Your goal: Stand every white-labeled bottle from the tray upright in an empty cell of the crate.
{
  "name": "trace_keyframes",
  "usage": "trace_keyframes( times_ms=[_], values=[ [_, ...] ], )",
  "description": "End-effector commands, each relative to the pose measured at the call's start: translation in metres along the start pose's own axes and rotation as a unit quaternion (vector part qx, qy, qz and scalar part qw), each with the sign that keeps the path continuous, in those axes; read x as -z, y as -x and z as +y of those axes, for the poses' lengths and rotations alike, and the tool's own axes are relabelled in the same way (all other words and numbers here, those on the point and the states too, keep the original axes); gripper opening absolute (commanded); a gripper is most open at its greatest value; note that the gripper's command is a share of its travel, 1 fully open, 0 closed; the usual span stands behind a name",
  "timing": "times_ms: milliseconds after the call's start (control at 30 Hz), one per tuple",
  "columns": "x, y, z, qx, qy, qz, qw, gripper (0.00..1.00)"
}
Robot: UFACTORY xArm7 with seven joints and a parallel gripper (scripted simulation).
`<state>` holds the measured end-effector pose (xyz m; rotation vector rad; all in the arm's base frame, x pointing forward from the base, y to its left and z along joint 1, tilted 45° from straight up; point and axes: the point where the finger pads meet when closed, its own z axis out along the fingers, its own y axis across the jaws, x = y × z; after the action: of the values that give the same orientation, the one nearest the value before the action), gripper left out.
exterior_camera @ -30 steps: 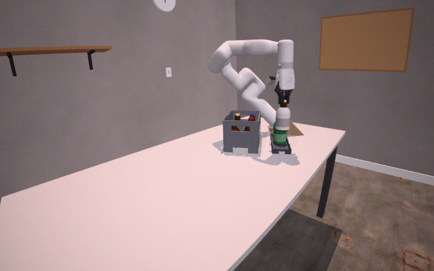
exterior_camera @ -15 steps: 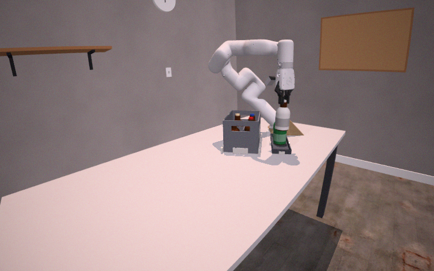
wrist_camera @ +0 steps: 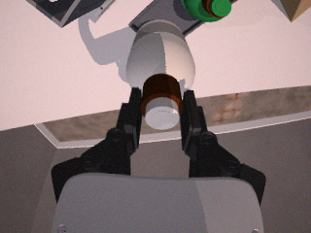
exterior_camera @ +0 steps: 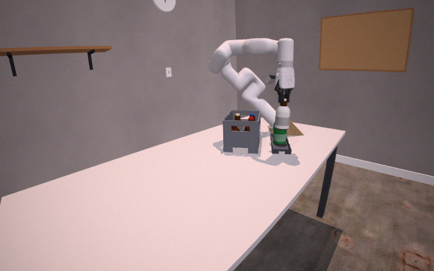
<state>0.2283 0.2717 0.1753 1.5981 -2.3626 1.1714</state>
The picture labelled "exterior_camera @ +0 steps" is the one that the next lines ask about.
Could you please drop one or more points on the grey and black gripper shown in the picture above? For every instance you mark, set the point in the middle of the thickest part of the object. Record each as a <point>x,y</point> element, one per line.
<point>284,79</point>

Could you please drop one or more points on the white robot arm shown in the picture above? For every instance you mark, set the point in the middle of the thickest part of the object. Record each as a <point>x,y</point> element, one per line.
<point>222,57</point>

